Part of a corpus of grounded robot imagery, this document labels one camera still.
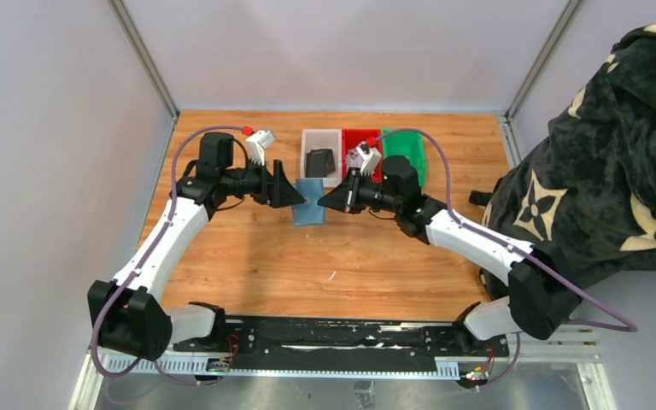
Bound black floral blanket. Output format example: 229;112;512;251
469;23;656;288

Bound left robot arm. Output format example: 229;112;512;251
87;126;305;361

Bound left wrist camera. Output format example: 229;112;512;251
245;130;276;166

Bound blue card holder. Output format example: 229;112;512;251
291;178;325;226

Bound red plastic bin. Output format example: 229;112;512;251
342;128;383;183

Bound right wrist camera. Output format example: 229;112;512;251
345;142;382;176

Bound black wallet in white bin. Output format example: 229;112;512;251
304;148;336;178

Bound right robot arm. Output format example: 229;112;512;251
318;156;582;347

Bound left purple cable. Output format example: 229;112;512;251
90;124;250;389

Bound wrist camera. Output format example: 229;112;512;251
245;130;276;166
345;142;382;176

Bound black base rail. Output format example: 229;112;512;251
173;315;509;377

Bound white plastic bin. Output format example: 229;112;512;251
299;129;343;188

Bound green plastic bin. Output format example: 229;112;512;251
382;132;427;187

